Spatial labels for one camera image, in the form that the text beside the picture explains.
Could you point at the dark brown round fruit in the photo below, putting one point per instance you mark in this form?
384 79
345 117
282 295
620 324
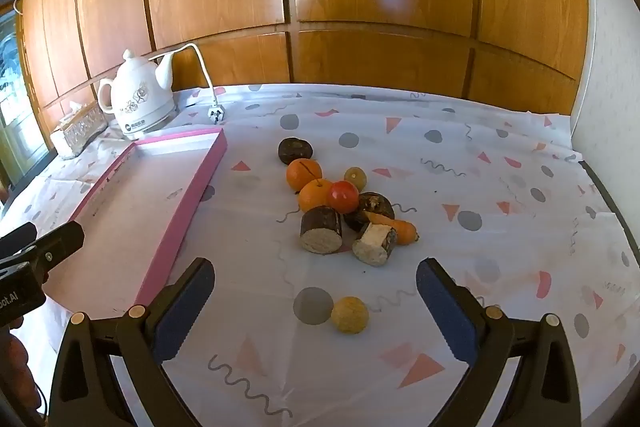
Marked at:
295 150
372 206

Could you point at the beige round cracker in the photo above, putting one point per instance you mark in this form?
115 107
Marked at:
321 231
374 244

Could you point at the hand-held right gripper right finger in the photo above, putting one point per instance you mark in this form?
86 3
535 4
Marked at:
445 307

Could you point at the yellow round fruit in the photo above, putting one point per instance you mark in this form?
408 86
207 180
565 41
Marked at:
350 315

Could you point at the orange carrot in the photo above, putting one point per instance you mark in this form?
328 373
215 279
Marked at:
402 232

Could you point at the person's left hand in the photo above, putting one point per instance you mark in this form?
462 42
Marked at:
15 367

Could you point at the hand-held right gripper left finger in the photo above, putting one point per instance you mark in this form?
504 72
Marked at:
182 307

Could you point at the white patterned tablecloth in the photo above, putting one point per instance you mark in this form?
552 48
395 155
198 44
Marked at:
500 217

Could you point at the orange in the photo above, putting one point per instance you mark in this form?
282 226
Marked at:
314 197
301 173

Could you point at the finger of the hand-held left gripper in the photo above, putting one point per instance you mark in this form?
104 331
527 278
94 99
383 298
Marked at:
60 243
17 238

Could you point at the red round fruit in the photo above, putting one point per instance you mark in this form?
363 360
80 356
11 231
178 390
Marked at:
343 197

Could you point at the white ceramic electric kettle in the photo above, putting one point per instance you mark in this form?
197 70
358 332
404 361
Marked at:
137 97

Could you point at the small green-yellow fruit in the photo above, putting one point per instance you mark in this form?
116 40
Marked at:
355 177

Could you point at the clear patterned tissue box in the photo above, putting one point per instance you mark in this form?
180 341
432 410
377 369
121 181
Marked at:
80 129

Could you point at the pink cardboard tray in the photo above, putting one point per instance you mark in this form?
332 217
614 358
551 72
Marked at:
130 207

